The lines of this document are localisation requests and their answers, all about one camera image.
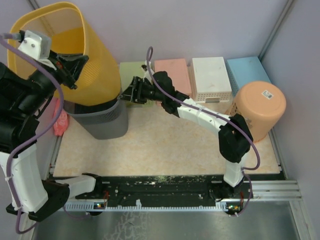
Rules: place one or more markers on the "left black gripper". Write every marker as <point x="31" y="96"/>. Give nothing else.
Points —
<point x="69" y="67"/>

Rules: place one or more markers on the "aluminium frame rail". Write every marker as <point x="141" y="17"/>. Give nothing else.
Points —
<point x="276" y="190"/>

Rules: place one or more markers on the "white perforated plastic basket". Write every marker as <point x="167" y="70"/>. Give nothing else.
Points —
<point x="209" y="80"/>

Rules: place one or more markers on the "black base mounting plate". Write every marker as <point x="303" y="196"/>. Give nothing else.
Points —
<point x="166" y="191"/>

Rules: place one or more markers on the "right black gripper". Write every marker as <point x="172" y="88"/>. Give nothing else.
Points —
<point x="133" y="92"/>

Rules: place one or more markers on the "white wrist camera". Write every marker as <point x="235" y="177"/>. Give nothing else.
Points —
<point x="37" y="46"/>
<point x="146" y="74"/>

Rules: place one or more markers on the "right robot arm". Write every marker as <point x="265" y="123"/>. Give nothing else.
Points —
<point x="234" y="137"/>

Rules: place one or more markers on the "grey plastic bin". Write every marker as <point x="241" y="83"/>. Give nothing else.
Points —
<point x="108" y="120"/>

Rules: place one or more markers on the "red plastic bag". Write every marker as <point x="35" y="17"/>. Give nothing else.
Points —
<point x="62" y="123"/>

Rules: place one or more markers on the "orange plastic bin liner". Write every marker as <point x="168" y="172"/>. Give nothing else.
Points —
<point x="261" y="104"/>

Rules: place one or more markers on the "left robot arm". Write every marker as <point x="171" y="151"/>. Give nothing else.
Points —
<point x="22" y="102"/>

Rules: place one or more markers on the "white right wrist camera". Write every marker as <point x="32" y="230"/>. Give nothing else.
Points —
<point x="146" y="74"/>

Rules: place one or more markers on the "white slotted cable duct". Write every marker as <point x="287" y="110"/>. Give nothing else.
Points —
<point x="93" y="206"/>

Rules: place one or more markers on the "pink perforated plastic basket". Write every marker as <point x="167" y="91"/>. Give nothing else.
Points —
<point x="178" y="72"/>

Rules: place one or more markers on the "blue perforated plastic basket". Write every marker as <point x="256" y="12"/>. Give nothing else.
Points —
<point x="242" y="71"/>

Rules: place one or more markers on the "green perforated plastic basket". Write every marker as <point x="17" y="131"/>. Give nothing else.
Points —
<point x="128" y="70"/>

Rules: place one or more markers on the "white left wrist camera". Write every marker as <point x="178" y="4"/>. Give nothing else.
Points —
<point x="37" y="46"/>

